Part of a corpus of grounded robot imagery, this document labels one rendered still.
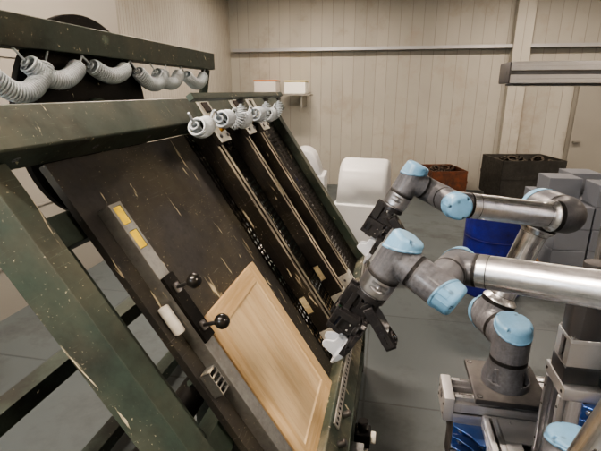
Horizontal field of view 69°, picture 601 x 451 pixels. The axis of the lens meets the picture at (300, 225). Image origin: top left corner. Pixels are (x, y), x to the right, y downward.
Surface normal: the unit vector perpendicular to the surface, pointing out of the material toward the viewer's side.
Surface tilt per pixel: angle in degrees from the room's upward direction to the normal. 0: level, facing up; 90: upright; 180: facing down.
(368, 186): 80
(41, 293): 90
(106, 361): 90
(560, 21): 90
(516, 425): 0
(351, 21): 90
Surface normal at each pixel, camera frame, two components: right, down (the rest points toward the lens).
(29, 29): 0.98, 0.06
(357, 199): -0.29, 0.11
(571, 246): -0.13, 0.29
